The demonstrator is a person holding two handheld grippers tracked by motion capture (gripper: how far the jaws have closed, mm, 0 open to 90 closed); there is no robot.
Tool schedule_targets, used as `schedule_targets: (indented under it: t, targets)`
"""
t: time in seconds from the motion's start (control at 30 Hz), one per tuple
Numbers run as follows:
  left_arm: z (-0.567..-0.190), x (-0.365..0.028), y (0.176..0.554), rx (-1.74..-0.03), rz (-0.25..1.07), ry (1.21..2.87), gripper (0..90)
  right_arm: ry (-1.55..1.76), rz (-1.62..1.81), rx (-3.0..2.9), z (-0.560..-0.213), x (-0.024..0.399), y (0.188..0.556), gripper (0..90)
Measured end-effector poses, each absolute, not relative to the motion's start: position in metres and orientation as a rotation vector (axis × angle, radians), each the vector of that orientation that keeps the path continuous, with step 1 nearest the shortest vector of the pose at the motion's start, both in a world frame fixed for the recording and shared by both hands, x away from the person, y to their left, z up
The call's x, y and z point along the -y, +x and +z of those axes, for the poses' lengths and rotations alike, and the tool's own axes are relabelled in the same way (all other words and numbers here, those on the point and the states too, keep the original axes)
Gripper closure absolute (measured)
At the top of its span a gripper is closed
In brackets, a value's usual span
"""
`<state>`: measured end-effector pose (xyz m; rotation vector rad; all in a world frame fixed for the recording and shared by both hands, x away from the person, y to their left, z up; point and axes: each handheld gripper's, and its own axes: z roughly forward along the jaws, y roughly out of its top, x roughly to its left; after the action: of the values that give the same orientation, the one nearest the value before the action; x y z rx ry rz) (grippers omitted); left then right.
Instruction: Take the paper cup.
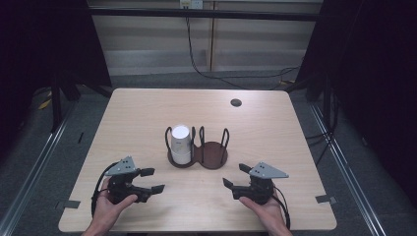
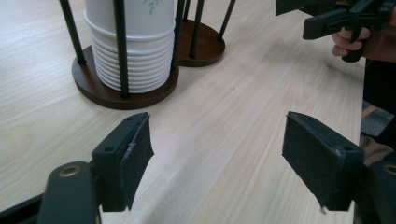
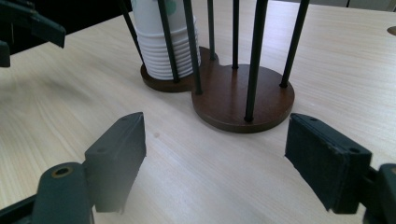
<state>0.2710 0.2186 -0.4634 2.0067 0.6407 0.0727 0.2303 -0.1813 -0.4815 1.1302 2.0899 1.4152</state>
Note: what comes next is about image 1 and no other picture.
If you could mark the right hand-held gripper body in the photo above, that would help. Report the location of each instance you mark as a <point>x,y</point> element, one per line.
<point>266,172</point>

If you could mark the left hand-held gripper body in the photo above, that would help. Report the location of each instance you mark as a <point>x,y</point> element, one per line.
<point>122,167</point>

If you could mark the printed white paper cup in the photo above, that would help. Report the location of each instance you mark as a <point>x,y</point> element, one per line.
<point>180,136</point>

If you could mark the person's right hand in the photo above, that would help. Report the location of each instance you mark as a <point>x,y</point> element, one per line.
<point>267,213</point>

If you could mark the person's left hand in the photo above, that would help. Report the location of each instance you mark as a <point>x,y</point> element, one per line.
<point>106,209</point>

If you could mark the small black floor tape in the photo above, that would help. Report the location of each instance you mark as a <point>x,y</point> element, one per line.
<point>80,137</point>

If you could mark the grey tape strip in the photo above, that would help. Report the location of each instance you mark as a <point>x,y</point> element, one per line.
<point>325,199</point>
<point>67,204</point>

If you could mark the round black table grommet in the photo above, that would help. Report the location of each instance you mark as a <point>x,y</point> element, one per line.
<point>236,102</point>

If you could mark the black curtain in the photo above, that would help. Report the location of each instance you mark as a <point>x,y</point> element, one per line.
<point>42,42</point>
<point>377,82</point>

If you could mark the black horizontal bar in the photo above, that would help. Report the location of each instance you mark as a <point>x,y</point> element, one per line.
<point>147,13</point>

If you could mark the metal floor rail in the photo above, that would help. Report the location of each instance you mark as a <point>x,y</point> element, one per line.
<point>347,173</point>
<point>36,167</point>

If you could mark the white wall socket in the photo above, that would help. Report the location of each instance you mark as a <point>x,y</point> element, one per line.
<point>191,4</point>

